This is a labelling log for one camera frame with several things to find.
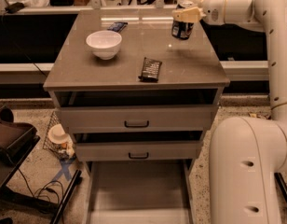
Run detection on grey drawer cabinet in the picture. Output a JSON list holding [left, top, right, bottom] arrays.
[[43, 7, 231, 224]]

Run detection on blue pepsi can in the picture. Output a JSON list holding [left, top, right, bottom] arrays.
[[171, 0, 194, 40]]

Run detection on black metal bar right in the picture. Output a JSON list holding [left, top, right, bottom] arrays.
[[274, 173, 287, 204]]

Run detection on black device on ledge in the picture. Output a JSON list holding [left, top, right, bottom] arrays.
[[5, 2, 25, 14]]

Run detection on black metal bar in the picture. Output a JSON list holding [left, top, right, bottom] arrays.
[[274, 173, 287, 204], [49, 170, 82, 224]]

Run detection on black metal bar left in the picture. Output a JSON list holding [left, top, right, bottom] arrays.
[[49, 170, 82, 224]]

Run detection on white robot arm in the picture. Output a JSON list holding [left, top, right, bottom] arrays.
[[172, 0, 287, 224]]

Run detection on white ceramic bowl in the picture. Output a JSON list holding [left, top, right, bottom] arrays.
[[86, 30, 122, 60]]

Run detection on black stacked trays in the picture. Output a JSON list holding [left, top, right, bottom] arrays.
[[0, 106, 37, 166]]

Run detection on middle grey drawer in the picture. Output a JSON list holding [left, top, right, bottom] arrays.
[[75, 131, 203, 161]]

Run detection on dark chocolate bar wrapper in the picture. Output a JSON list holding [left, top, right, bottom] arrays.
[[139, 57, 162, 82]]

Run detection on crumpled chip bag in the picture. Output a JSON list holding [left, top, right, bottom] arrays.
[[249, 113, 271, 119]]

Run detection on top grey drawer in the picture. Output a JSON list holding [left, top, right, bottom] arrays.
[[53, 89, 221, 133]]

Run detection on blue snack packet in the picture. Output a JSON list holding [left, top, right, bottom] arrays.
[[107, 21, 128, 33]]

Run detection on wire mesh basket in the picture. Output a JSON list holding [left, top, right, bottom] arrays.
[[43, 112, 75, 160]]

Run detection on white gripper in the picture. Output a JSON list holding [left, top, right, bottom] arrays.
[[172, 0, 226, 25]]

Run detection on black floor cable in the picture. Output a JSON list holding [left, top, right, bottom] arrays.
[[18, 167, 65, 224]]

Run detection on grey drawer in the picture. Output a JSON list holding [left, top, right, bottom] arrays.
[[82, 160, 195, 224], [75, 131, 203, 161], [53, 89, 221, 133]]

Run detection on bottom grey drawer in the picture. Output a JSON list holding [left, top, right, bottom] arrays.
[[82, 160, 195, 224]]

